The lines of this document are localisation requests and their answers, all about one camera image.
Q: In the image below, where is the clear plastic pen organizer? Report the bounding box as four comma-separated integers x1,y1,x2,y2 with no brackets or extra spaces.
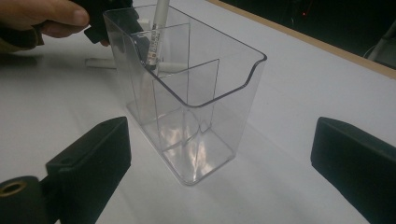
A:
102,3,268,187

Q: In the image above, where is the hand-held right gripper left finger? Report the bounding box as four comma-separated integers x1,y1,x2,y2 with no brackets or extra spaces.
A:
46,116,132,224

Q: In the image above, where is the clear barrel pen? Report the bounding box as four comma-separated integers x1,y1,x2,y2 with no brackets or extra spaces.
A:
144,0,171,71

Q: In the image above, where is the white pen with blue end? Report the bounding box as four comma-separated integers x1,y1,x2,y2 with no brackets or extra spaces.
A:
85,58,190,74

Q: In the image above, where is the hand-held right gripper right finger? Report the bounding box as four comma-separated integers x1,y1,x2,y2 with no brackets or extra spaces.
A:
310,117,396,224

